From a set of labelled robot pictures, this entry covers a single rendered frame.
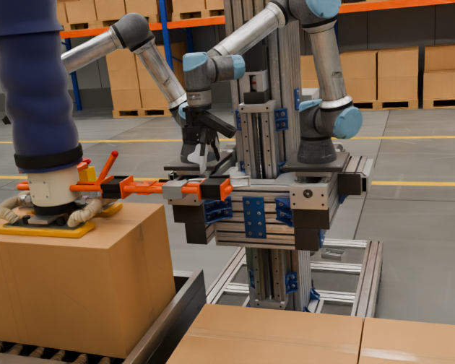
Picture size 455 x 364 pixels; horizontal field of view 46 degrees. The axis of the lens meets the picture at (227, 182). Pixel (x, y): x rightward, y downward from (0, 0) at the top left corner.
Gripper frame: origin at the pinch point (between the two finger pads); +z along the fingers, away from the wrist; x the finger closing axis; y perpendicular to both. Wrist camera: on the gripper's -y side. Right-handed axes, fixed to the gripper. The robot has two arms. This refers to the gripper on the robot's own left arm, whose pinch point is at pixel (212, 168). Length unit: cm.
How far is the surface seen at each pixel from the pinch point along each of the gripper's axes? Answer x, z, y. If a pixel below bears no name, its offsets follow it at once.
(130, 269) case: 10.2, 32.2, 28.7
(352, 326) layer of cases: -13, 60, -40
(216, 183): 2.3, 4.1, -1.7
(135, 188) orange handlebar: 3.4, 6.1, 26.4
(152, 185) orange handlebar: -0.6, 6.1, 22.1
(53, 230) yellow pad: 14, 18, 54
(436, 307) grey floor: -123, 114, -72
